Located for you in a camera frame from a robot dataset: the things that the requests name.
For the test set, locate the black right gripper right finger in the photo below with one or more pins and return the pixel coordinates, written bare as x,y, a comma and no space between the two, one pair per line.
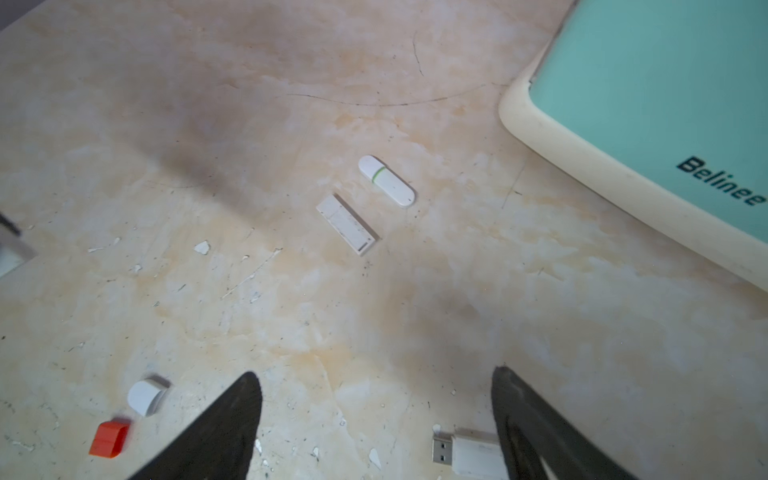
537,442

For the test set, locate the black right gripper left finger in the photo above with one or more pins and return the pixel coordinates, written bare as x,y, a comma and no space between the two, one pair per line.
219,444

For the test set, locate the white usb drive green stripe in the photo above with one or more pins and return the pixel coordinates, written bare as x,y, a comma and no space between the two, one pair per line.
386,180

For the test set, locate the red usb cap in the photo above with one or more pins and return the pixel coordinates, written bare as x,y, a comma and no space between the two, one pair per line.
109,439

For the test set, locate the mint green toaster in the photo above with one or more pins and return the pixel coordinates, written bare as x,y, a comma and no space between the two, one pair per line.
660,107

